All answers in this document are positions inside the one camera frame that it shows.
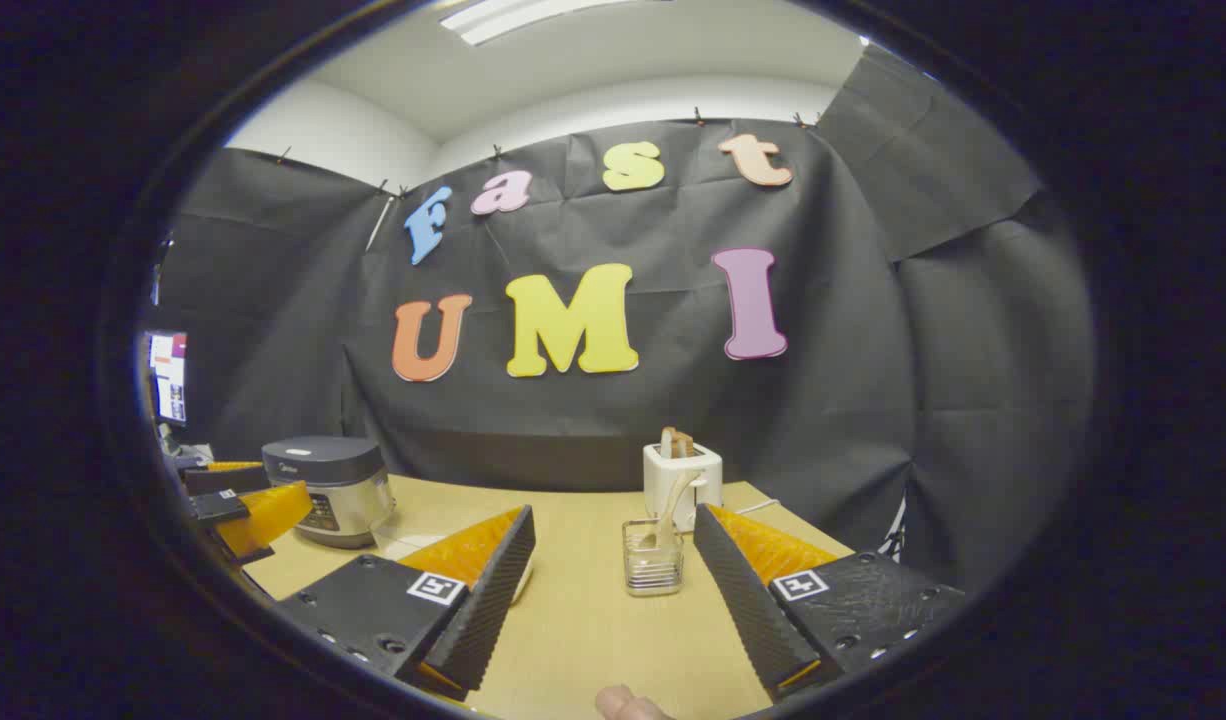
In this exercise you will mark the wooden spoon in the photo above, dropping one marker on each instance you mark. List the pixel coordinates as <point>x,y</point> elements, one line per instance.
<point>675,500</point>

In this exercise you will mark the toasted bread slice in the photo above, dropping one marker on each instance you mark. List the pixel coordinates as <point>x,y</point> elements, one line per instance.
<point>681,443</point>

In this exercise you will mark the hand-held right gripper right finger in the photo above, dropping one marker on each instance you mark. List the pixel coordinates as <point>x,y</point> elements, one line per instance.
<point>748,610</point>

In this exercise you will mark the black backdrop cloth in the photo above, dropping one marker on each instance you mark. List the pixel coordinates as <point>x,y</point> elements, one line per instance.
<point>873,400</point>

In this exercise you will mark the ceiling light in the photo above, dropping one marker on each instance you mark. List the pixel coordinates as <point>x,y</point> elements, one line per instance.
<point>513,18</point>

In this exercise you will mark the silver black rice cooker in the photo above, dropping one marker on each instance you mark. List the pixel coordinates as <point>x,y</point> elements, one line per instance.
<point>323,470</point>

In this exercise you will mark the white toaster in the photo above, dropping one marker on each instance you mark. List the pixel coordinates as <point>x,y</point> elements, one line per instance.
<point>656,472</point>

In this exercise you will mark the white rice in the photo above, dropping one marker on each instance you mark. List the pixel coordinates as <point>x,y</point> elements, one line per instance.
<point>398,547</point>

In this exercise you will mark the computer monitor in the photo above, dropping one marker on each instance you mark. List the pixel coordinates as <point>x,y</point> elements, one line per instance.
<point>168,375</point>

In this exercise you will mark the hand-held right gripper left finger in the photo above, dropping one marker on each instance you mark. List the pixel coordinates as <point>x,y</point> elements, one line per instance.
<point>488,610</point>

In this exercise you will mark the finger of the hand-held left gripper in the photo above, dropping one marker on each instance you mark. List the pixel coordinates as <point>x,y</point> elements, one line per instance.
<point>223,480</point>
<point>268,515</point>

